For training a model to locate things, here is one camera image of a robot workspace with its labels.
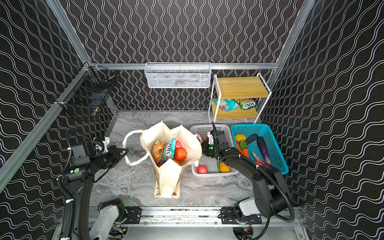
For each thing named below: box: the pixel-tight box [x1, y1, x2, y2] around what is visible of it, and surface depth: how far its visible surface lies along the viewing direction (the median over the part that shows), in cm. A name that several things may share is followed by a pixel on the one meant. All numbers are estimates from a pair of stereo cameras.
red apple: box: [197, 165, 208, 174], surface depth 86 cm
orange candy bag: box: [152, 139, 164, 163], surface depth 81 cm
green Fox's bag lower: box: [235, 98, 259, 110], surface depth 102 cm
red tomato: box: [174, 147, 188, 162], surface depth 87 cm
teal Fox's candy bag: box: [164, 138, 176, 160], surface depth 85 cm
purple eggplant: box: [257, 136, 271, 165], surface depth 97 cm
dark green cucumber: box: [245, 133, 258, 145], surface depth 103 cm
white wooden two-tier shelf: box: [208, 72, 272, 124], surface depth 97 cm
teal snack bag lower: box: [212, 98, 240, 112], surface depth 101 cm
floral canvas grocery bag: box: [122, 121, 202, 198], surface depth 80 cm
